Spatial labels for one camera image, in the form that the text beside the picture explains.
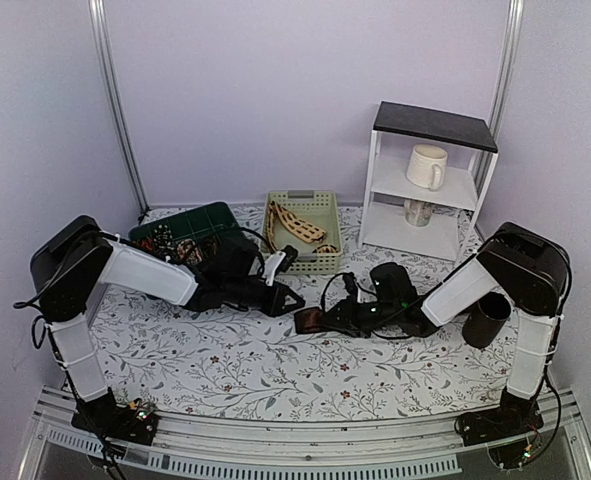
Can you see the red black rolled tie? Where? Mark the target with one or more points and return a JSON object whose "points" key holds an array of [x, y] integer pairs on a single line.
{"points": [[145, 244]]}

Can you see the cream ceramic mug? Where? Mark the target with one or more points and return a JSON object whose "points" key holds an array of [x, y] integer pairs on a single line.
{"points": [[427, 166]]}

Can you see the tan patterned rolled tie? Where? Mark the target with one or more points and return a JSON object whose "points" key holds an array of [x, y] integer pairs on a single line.
{"points": [[188, 253]]}

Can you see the aluminium frame post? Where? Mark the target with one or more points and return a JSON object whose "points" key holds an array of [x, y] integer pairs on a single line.
{"points": [[100, 30], [507, 62]]}

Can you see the floral white table mat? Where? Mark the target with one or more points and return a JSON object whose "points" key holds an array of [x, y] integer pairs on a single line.
{"points": [[245, 365]]}

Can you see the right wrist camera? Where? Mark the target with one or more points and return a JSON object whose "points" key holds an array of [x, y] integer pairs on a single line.
{"points": [[351, 286]]}

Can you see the right aluminium frame post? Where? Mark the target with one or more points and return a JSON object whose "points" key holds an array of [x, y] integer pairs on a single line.
{"points": [[507, 62]]}

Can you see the dark brown rolled tie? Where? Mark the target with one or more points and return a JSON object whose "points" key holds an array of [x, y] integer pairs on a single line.
{"points": [[209, 246]]}

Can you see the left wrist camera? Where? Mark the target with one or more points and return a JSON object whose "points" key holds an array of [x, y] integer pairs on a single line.
{"points": [[278, 262]]}

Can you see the dark green divided organizer box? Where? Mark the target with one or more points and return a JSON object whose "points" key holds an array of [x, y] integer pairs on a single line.
{"points": [[197, 223]]}

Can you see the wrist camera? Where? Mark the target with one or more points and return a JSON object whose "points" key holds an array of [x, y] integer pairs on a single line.
{"points": [[278, 262], [351, 286]]}

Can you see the dark red patterned tie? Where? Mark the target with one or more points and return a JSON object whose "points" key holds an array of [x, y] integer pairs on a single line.
{"points": [[310, 321]]}

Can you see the beige plastic slotted basket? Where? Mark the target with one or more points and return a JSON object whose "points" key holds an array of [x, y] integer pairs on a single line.
{"points": [[319, 208]]}

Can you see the tan black patterned tie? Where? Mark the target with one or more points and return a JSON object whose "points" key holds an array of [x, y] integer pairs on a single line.
{"points": [[302, 229]]}

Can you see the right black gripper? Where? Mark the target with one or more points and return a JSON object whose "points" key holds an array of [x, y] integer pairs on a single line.
{"points": [[348, 321]]}

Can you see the dark brown cylinder cup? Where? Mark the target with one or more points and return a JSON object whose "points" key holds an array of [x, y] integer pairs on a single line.
{"points": [[486, 318]]}

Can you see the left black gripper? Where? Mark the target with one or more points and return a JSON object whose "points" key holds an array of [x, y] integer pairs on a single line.
{"points": [[276, 307]]}

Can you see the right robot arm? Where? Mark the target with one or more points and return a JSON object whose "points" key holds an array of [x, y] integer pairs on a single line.
{"points": [[515, 267]]}

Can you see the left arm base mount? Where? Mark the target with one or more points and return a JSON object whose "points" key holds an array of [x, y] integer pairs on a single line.
{"points": [[135, 422]]}

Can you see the aluminium front rail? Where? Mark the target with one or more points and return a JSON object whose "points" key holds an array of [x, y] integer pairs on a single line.
{"points": [[195, 447]]}

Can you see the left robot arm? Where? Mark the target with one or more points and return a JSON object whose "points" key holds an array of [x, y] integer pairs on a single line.
{"points": [[224, 268]]}

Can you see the left aluminium frame post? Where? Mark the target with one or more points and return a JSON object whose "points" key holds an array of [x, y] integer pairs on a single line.
{"points": [[100, 30]]}

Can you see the white shelf with black top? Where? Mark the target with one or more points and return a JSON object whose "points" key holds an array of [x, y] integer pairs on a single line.
{"points": [[472, 160]]}

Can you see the patterned glass cup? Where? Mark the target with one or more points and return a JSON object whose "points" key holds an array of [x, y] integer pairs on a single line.
{"points": [[418, 213]]}

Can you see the black white dotted rolled tie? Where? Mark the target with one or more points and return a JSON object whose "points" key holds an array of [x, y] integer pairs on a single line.
{"points": [[162, 240]]}

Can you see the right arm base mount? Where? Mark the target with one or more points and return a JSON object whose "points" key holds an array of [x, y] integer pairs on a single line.
{"points": [[510, 418]]}

